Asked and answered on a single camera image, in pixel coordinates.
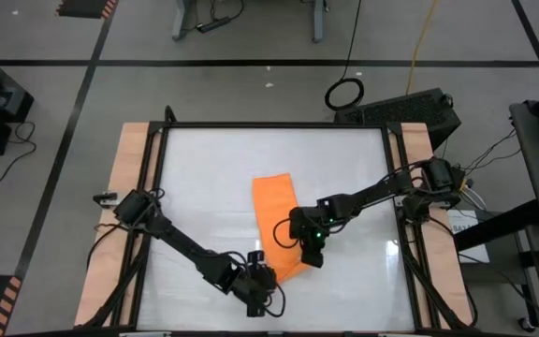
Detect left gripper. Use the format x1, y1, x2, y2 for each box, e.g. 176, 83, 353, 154
233, 249, 279, 319

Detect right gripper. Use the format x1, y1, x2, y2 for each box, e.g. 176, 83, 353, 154
288, 205, 335, 270

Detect orange microfiber towel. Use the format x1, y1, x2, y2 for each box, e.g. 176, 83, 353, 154
251, 172, 313, 285

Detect wooden side board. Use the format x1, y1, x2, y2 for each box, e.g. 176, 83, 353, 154
74, 122, 164, 327
399, 122, 475, 330

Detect white paper sheet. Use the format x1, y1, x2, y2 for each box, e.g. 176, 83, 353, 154
446, 209, 491, 264

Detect metal table clamp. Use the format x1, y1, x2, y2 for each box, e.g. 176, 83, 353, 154
93, 190, 120, 208

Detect grey desk leg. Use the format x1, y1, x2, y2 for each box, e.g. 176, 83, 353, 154
312, 0, 327, 44
171, 0, 197, 42

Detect grey cart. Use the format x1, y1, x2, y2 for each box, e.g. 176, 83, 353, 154
451, 78, 539, 329

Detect black power strip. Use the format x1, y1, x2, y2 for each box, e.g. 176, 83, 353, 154
196, 16, 232, 35

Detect black table frame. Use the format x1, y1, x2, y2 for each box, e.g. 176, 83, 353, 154
81, 105, 480, 330

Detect black hanging cable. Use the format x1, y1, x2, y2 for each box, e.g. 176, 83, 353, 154
323, 0, 366, 112

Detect yellow hanging cable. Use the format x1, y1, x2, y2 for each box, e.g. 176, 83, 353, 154
404, 0, 440, 95

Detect black floor cable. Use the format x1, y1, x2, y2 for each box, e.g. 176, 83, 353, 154
0, 121, 37, 184

